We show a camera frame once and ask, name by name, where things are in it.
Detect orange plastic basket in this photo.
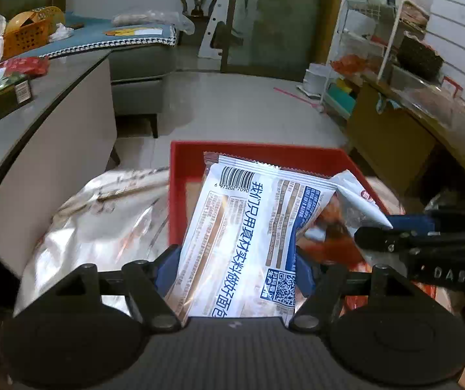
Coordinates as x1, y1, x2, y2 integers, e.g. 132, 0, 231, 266
3, 6, 66, 62

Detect red plastic tray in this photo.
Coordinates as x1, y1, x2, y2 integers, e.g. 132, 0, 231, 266
168, 140, 392, 249

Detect dark woven basket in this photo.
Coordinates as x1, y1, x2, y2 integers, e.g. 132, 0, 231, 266
397, 32, 445, 83

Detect pink straw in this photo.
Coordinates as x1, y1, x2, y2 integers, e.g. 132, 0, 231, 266
274, 86, 323, 111

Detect white leaning board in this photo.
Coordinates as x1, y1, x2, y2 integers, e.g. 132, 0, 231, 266
198, 0, 250, 60

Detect glass sliding door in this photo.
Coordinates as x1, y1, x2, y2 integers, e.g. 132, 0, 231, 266
220, 0, 348, 83

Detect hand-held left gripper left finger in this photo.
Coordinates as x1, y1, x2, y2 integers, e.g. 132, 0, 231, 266
13, 246, 187, 332

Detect grey coffee table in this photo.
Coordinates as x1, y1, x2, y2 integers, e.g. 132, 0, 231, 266
0, 49, 120, 249

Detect grey sofa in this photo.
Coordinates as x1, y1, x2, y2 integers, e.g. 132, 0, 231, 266
33, 10, 181, 139

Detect clear packet red spicy strips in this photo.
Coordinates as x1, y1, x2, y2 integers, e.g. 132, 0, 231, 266
298, 195, 379, 273

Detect white plastic container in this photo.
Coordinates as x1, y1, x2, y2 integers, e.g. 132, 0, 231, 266
303, 63, 357, 121

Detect blue sofa cover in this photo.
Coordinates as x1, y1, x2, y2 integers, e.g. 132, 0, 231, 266
37, 20, 179, 60

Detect red plastic bag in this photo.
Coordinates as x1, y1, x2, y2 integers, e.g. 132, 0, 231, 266
332, 55, 370, 76

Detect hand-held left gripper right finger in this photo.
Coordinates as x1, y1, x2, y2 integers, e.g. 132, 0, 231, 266
288, 252, 433, 332

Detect wooden cabinet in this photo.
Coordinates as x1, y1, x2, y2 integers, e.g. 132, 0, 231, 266
345, 72, 465, 221

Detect floral tablecloth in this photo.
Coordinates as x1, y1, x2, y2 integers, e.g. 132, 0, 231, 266
13, 166, 172, 318

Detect white wire rack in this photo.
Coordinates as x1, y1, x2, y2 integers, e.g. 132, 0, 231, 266
330, 0, 433, 83

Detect clear plastic bag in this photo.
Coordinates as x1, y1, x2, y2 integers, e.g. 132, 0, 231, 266
113, 10, 195, 35

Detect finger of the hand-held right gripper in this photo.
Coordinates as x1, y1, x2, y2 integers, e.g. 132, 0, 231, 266
353, 227, 465, 255
387, 209, 465, 234

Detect blue white bread packet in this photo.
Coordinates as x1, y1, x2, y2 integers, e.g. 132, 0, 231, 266
163, 151, 339, 328

